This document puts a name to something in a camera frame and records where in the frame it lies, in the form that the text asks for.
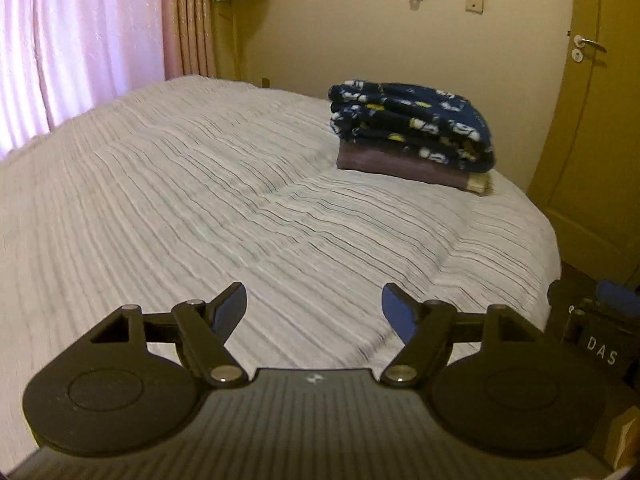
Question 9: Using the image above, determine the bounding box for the bed with striped cover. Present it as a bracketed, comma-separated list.
[0, 75, 563, 466]

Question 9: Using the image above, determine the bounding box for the pink pleated drape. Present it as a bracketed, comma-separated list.
[161, 0, 218, 81]

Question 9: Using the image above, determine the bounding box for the pink sheer curtain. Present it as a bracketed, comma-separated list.
[0, 0, 167, 161]

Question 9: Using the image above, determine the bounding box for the brown folded cloth cream edge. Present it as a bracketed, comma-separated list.
[336, 140, 493, 197]

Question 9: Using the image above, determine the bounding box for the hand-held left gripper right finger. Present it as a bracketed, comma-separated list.
[381, 282, 546, 388]

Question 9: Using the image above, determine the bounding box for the navy printed pajama garment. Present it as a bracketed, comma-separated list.
[327, 80, 497, 173]

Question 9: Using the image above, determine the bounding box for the silver door handle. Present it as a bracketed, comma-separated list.
[571, 34, 607, 64]

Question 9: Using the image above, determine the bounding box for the tan box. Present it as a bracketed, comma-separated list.
[606, 404, 640, 472]

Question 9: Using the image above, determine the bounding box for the yellow door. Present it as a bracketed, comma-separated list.
[525, 0, 640, 283]

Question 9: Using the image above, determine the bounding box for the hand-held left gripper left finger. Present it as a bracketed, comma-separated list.
[90, 281, 249, 388]

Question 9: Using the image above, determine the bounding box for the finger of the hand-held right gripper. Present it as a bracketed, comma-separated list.
[597, 280, 640, 308]

